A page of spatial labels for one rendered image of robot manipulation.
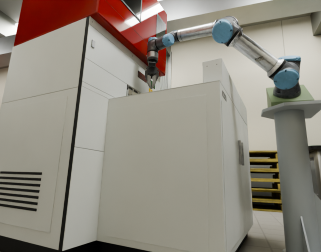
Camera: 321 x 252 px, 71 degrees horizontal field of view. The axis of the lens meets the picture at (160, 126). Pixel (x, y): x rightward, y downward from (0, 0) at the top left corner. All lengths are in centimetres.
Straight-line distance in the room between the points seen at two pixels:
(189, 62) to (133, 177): 429
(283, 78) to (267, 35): 402
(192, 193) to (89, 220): 52
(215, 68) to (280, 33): 430
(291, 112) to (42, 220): 141
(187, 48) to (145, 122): 436
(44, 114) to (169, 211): 81
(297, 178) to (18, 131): 156
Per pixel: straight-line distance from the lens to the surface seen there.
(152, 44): 158
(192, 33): 158
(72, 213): 114
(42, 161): 127
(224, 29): 134
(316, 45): 534
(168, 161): 103
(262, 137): 456
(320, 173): 338
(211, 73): 114
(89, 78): 124
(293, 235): 148
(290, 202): 146
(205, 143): 98
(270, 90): 167
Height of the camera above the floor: 39
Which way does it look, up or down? 13 degrees up
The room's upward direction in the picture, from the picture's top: 2 degrees clockwise
